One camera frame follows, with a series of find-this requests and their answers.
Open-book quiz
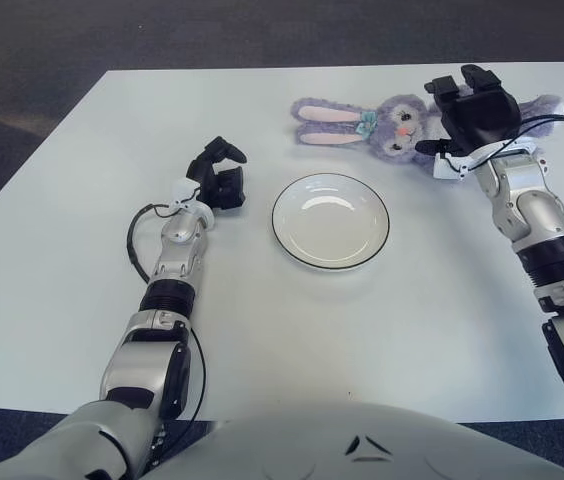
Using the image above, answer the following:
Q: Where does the grey robot torso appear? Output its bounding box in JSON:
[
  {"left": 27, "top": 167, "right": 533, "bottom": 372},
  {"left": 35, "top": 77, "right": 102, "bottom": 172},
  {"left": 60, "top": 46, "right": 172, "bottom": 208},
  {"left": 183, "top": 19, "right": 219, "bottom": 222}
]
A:
[{"left": 146, "top": 399, "right": 564, "bottom": 480}]

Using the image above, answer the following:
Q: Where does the white right wrist adapter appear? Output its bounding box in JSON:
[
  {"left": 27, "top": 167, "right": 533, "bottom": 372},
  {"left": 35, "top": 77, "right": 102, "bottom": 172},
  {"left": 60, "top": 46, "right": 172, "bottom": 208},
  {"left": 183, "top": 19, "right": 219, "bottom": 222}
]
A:
[{"left": 432, "top": 142, "right": 538, "bottom": 180}]

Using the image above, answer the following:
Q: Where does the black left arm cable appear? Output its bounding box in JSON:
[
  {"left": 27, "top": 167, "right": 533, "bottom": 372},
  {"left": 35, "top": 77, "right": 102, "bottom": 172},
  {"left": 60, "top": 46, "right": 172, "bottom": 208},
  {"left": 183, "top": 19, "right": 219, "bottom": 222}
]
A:
[{"left": 126, "top": 202, "right": 208, "bottom": 451}]

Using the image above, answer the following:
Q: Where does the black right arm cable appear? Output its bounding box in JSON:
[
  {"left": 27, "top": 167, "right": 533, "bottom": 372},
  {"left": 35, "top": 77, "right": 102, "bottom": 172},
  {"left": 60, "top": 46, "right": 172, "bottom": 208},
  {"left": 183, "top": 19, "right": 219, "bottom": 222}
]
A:
[{"left": 461, "top": 114, "right": 564, "bottom": 211}]

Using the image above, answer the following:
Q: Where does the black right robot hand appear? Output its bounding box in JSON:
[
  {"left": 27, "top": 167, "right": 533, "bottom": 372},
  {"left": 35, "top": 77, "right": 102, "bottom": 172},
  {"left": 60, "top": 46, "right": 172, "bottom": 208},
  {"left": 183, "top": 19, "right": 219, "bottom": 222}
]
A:
[{"left": 414, "top": 63, "right": 521, "bottom": 156}]

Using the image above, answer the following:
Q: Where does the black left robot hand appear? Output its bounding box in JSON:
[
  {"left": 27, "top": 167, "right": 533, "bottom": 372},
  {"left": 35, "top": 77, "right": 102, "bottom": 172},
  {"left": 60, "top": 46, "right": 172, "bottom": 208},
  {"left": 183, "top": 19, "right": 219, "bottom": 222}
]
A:
[{"left": 185, "top": 135, "right": 250, "bottom": 211}]

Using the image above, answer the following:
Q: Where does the white wrist adapter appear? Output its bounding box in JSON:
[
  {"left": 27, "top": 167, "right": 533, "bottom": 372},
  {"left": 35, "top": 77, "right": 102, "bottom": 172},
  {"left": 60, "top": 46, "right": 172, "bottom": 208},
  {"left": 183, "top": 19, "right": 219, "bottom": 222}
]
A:
[
  {"left": 432, "top": 142, "right": 538, "bottom": 180},
  {"left": 170, "top": 178, "right": 203, "bottom": 209}
]

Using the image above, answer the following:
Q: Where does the purple plush bunny doll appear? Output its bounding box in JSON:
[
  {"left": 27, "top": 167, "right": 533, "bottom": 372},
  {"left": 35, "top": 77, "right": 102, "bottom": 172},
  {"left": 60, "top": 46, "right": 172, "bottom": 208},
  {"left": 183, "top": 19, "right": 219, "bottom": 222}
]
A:
[{"left": 290, "top": 94, "right": 564, "bottom": 166}]

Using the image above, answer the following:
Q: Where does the white left wrist adapter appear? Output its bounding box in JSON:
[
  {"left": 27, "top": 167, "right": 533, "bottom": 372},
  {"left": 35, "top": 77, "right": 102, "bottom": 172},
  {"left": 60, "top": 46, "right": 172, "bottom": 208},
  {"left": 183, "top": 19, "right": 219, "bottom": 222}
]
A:
[{"left": 170, "top": 178, "right": 203, "bottom": 209}]

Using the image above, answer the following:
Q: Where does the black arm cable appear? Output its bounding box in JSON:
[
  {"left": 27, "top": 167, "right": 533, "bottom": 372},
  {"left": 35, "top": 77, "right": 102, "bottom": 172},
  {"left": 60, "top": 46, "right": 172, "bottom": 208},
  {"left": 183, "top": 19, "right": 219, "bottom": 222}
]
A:
[
  {"left": 126, "top": 202, "right": 208, "bottom": 451},
  {"left": 461, "top": 114, "right": 564, "bottom": 211}
]

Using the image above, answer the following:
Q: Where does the white plate black rim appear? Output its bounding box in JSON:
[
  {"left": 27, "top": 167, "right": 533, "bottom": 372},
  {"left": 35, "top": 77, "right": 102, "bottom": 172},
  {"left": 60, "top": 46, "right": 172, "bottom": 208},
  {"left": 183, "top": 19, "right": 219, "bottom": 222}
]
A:
[{"left": 271, "top": 172, "right": 391, "bottom": 274}]

